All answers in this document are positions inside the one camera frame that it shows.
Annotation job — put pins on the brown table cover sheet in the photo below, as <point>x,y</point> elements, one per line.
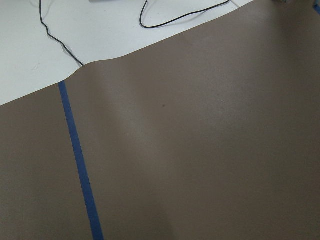
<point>198,130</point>

